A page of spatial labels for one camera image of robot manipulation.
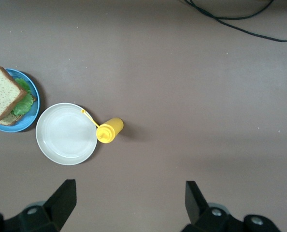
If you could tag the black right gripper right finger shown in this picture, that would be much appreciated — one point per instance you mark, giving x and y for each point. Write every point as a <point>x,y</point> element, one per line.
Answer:
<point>206,217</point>

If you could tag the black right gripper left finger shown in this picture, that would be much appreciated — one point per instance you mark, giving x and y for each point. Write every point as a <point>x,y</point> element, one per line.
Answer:
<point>49,212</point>

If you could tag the yellow squeeze bottle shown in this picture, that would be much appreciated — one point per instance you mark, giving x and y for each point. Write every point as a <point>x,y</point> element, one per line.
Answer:
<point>109,131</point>

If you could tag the square brown bread slice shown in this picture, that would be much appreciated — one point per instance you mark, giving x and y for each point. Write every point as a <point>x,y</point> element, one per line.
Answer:
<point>9,119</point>

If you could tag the green lettuce leaf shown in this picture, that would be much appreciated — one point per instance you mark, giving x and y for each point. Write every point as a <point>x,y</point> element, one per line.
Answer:
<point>24,104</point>

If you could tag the rounded brown bread slice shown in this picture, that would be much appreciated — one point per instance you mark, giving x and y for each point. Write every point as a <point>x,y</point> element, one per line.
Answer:
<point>2,94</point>

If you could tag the beige plate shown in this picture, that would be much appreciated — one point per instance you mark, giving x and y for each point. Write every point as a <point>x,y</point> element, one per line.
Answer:
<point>66,134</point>

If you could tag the blue plate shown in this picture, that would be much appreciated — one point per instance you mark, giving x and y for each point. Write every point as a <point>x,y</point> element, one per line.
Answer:
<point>27,120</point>

